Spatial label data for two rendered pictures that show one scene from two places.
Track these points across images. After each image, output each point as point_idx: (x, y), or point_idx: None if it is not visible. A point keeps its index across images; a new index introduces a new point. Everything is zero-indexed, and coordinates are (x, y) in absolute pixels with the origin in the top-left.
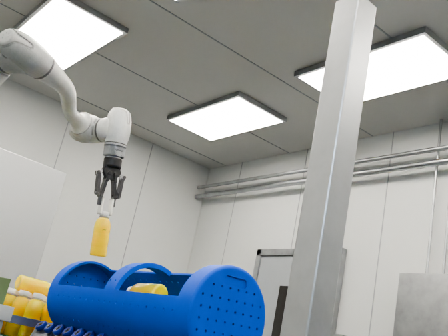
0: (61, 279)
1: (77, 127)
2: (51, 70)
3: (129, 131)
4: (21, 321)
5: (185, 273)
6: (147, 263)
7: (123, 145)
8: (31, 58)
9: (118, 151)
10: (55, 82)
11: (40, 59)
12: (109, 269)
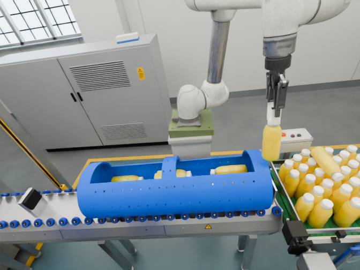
0: (242, 153)
1: None
2: (195, 5)
3: (270, 14)
4: (272, 169)
5: (144, 179)
6: (163, 160)
7: (266, 38)
8: (188, 6)
9: (264, 49)
10: (204, 8)
11: (188, 3)
12: (254, 170)
